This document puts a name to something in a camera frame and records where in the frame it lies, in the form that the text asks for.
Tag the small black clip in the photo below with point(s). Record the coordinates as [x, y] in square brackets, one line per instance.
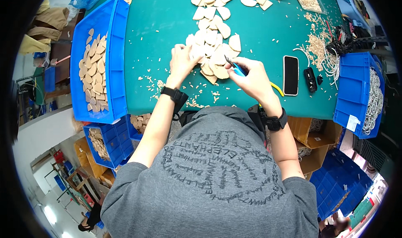
[319, 80]

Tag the beige wooden piece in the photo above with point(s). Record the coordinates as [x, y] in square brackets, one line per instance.
[196, 50]

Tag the open cardboard box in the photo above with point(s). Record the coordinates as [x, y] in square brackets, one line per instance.
[317, 134]

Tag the heap of wooden pieces in crate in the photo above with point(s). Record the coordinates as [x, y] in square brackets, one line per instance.
[94, 71]

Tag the long blue plastic crate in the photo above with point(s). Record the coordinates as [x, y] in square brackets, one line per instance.
[117, 59]

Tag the wooden frame stools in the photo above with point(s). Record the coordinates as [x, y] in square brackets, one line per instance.
[73, 181]

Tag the person's body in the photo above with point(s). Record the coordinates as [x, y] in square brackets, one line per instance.
[216, 187]

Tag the black oblong case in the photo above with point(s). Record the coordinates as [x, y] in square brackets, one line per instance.
[310, 80]

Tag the heap of wood chips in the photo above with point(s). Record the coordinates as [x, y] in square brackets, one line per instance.
[315, 45]

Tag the person's left hand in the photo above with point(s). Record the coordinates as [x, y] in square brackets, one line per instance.
[182, 68]

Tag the pile of beige wooden pieces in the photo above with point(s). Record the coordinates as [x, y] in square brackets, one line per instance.
[216, 27]

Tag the black wrist band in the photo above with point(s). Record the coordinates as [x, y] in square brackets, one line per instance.
[276, 121]
[174, 94]

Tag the empty blue plastic crate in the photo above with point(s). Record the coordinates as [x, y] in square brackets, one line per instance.
[339, 181]

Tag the small blue crate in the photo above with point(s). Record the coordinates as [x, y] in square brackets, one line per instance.
[138, 125]

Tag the blue crate with wooden pieces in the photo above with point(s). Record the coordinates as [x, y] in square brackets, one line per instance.
[117, 140]

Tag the yellow cardboard box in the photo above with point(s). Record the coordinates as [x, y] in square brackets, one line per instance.
[89, 159]

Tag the heap of brown bags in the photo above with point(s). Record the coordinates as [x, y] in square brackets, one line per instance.
[47, 24]

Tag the black smartphone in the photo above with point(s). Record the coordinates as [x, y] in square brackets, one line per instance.
[290, 75]

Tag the scattered wood chips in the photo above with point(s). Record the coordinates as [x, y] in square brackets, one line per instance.
[191, 93]

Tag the blue tray with tools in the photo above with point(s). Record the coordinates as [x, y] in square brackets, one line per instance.
[355, 7]

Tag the person's right hand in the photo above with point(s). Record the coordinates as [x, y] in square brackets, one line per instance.
[256, 79]

